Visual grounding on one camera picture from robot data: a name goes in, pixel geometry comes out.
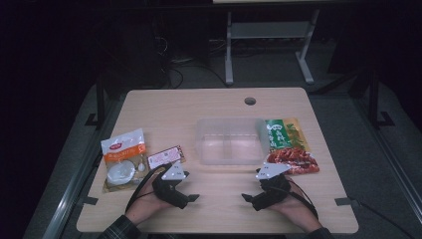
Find person's right hand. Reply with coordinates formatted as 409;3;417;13
269;180;322;233

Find grey table edge clip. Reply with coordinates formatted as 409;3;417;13
78;196;100;206
333;196;361;207

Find green red snack packet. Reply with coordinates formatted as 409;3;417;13
264;118;320;176

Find clear plastic container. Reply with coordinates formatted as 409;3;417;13
194;117;271;166

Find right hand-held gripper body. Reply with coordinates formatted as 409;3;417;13
252;161;293;212

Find grey metal rail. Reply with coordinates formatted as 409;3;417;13
374;128;422;215
41;125;112;239

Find black metal post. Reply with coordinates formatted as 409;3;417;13
367;69;396;128
84;76;107;130

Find thin black floor cable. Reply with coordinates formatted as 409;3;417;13
357;200;414;239

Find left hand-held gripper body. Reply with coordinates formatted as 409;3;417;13
151;160;190;210

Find white orange snack packet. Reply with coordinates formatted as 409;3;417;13
100;127;149;193

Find right hand-held gripper cable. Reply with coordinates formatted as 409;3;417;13
285;177;320;221

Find small snack packet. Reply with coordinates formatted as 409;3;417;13
146;144;187;170

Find person's left hand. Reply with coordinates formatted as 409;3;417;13
124;180;173;227

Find black floor cables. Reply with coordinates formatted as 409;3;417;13
155;36;230;90

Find white metal stand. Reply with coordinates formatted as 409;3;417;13
224;9;321;86

